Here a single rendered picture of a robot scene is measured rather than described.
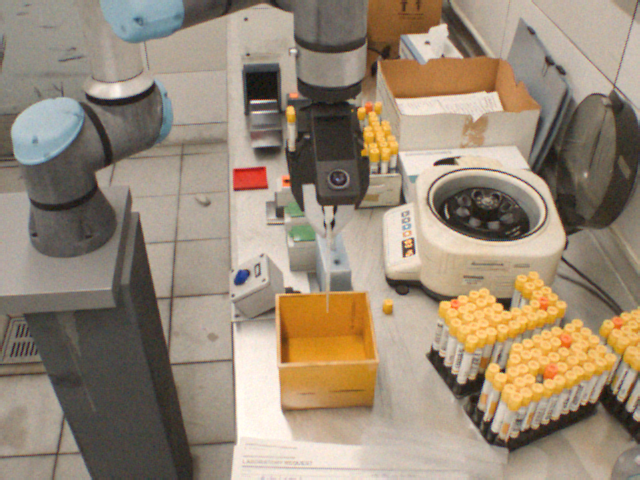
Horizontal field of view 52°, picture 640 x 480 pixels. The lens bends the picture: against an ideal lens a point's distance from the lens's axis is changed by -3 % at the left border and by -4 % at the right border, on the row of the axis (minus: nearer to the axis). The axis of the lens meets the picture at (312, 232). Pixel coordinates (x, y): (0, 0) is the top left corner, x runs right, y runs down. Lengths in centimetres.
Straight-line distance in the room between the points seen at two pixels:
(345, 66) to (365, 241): 57
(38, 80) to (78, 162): 195
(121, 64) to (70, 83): 192
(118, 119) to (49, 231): 22
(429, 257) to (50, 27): 216
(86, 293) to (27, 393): 115
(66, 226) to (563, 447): 83
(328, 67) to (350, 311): 43
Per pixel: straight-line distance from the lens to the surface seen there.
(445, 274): 108
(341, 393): 95
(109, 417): 148
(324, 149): 71
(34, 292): 115
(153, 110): 117
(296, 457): 91
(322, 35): 68
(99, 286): 112
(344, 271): 102
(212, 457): 198
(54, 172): 111
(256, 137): 143
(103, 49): 111
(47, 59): 300
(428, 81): 156
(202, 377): 214
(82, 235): 118
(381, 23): 194
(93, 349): 132
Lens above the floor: 166
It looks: 40 degrees down
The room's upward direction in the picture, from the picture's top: straight up
